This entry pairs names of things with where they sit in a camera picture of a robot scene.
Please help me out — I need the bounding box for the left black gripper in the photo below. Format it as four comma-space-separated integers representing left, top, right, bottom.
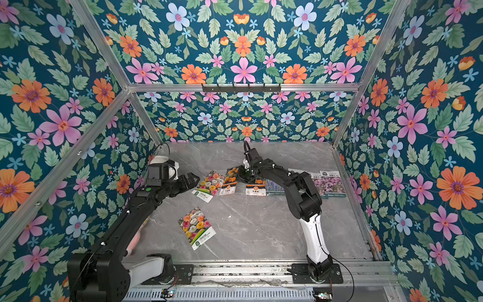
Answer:
160, 171, 201, 197

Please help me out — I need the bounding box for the orange marigold seed packet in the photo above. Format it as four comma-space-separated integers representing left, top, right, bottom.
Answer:
220, 167, 239, 196
245, 177, 267, 196

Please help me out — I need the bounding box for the lavender seed packet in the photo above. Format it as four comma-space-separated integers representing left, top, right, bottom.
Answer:
265, 179, 285, 196

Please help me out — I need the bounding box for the mixed flowers seed packet top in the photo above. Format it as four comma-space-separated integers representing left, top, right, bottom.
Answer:
192, 171, 225, 203

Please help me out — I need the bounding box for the colourful roses seed packet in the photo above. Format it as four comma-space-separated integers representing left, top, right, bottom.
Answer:
178, 207, 216, 250

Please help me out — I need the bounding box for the pink flowers seed packet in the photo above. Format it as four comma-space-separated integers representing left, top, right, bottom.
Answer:
311, 173, 325, 198
319, 171, 346, 198

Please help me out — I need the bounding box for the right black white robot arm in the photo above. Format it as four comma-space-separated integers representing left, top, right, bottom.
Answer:
242, 142, 333, 283

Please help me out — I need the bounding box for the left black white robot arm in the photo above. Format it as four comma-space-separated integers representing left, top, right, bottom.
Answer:
67, 159, 200, 301

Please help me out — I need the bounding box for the pink plush pig toy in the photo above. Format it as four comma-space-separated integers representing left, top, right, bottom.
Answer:
125, 218, 149, 257

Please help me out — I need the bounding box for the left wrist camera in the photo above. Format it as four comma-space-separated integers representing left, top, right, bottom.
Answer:
160, 160, 178, 181

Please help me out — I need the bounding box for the black hook rail on wall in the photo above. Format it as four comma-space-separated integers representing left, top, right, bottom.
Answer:
201, 84, 282, 94

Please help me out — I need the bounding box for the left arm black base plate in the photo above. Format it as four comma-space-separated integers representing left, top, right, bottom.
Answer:
142, 264, 194, 286

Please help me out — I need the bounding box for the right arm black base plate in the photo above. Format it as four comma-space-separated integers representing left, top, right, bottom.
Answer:
288, 264, 343, 284

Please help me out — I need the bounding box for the white slotted cable duct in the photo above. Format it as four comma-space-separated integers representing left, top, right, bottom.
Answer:
123, 288, 315, 301

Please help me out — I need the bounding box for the aluminium front rail frame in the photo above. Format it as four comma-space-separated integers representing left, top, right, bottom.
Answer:
80, 260, 401, 289

